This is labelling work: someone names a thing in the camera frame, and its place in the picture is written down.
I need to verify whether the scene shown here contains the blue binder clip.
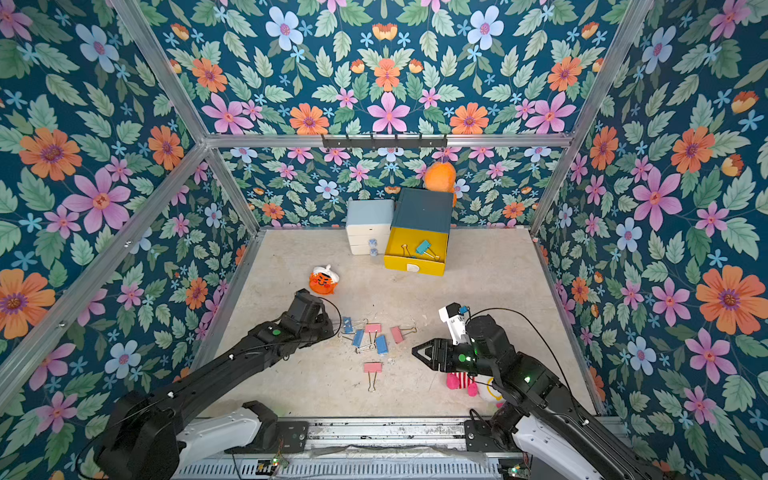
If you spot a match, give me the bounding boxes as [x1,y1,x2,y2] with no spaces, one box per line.
[374,335,389,355]
[342,317,355,335]
[343,329,365,349]

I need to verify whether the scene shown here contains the pink binder clip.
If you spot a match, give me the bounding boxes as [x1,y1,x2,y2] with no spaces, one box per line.
[364,323,382,345]
[390,326,418,344]
[363,362,383,392]

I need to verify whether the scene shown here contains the pink binder clip bottom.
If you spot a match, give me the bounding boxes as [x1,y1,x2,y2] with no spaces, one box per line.
[363,362,383,392]

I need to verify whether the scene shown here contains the teal binder clip bottom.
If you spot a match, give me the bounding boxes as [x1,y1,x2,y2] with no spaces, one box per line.
[401,243,416,258]

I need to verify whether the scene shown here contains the teal binder clip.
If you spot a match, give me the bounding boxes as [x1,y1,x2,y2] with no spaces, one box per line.
[416,240,440,261]
[401,243,416,258]

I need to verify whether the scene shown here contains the yellow top drawer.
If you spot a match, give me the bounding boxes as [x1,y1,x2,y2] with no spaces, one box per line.
[384,227,449,276]

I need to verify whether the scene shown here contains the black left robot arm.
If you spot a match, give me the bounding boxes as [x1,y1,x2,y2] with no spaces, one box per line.
[94,289,335,479]

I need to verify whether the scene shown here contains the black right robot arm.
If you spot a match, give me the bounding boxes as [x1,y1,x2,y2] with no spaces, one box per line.
[412,315,687,479]

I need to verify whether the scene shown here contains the dark teal drawer cabinet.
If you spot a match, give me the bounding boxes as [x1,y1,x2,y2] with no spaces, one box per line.
[391,188,453,233]

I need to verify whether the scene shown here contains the orange tiger toy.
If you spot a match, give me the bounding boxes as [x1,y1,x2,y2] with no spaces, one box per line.
[309,265,340,296]

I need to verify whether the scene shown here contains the pink striped plush doll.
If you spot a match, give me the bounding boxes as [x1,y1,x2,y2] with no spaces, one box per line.
[446,372,503,403]

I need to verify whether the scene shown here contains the light blue white mini drawers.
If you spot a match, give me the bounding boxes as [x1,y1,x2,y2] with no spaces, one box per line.
[345,199,395,257]

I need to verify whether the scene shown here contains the orange plush ball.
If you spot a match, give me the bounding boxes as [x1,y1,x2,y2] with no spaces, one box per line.
[423,162,456,194]

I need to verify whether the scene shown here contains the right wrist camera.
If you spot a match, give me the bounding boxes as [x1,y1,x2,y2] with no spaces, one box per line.
[438,302,470,345]

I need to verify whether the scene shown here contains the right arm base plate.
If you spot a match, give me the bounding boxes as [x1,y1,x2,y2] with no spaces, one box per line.
[463,419,520,453]

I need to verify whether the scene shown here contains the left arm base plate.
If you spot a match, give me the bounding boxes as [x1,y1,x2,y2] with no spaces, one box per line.
[229,420,309,454]

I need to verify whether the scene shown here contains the black hook rail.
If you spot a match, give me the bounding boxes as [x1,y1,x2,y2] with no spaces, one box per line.
[320,134,448,150]

